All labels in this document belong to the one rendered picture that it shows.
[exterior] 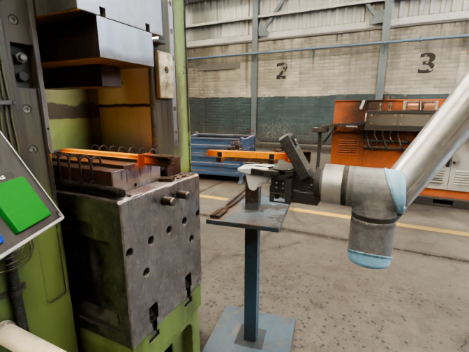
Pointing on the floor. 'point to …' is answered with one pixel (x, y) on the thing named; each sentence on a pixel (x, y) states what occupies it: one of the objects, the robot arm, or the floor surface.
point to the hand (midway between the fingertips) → (242, 166)
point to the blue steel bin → (200, 159)
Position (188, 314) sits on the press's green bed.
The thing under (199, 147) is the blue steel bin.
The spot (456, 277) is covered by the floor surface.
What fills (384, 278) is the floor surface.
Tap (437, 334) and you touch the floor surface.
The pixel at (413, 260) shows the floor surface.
